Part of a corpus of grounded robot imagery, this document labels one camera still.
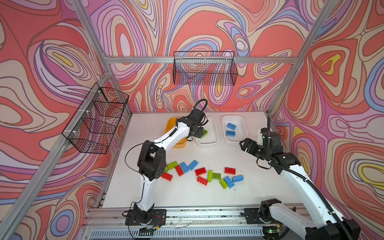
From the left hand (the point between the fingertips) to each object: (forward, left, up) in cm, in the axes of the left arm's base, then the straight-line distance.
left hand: (198, 130), depth 93 cm
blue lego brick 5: (-20, +8, -10) cm, 24 cm away
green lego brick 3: (-25, -7, -10) cm, 28 cm away
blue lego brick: (+13, -25, -11) cm, 30 cm away
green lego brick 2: (-25, -10, -11) cm, 29 cm away
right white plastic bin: (+7, -32, -11) cm, 35 cm away
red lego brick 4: (-24, +19, -12) cm, 33 cm away
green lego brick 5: (-19, +16, -10) cm, 27 cm away
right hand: (-16, -26, +5) cm, 31 cm away
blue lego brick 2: (+5, -25, -10) cm, 27 cm away
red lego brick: (-21, -19, -12) cm, 31 cm away
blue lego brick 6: (-18, +3, -11) cm, 22 cm away
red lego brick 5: (-22, +11, -11) cm, 27 cm away
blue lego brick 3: (-29, -17, -11) cm, 35 cm away
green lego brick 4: (-30, -14, -10) cm, 34 cm away
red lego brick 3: (-22, -1, -11) cm, 25 cm away
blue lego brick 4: (-27, -22, -10) cm, 36 cm away
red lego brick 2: (-27, -1, -11) cm, 30 cm away
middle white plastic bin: (+4, -11, -13) cm, 17 cm away
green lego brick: (+6, -5, -10) cm, 12 cm away
